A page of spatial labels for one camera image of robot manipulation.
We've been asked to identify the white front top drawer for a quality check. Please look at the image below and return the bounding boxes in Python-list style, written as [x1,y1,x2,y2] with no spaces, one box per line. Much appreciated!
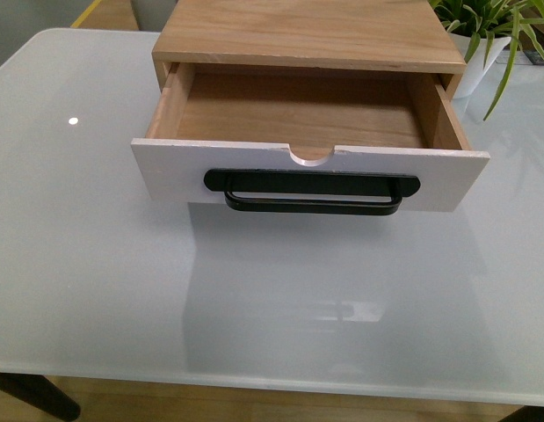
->
[131,63,490,212]

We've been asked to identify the wooden drawer cabinet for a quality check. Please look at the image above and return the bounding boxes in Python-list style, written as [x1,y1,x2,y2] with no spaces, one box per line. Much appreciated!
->
[152,1,466,83]

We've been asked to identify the white plant pot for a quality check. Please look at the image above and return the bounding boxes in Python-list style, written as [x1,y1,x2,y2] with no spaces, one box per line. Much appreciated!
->
[453,37,511,98]

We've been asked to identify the green potted plant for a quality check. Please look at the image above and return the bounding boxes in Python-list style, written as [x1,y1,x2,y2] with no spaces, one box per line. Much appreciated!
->
[429,1,544,117]

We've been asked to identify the dark table leg left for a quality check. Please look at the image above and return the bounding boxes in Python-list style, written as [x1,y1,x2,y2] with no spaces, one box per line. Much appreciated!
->
[0,373,81,421]

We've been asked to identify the dark table leg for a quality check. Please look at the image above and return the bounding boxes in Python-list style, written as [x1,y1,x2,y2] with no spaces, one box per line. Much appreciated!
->
[499,405,544,422]
[0,373,81,421]

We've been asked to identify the dark table leg right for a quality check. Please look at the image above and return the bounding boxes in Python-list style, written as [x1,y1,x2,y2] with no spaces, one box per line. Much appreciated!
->
[499,405,544,422]

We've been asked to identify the black metal drawer handle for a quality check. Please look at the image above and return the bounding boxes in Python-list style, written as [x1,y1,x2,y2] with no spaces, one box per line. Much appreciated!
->
[204,169,421,216]

